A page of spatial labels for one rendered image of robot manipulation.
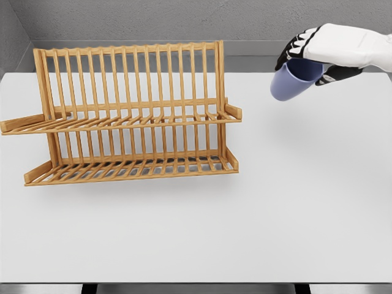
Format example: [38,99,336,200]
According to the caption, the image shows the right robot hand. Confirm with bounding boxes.
[274,23,379,87]

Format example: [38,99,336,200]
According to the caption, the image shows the blue cup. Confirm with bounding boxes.
[269,58,326,102]

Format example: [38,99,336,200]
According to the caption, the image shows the wooden two-tier dish rack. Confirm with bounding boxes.
[0,40,243,187]

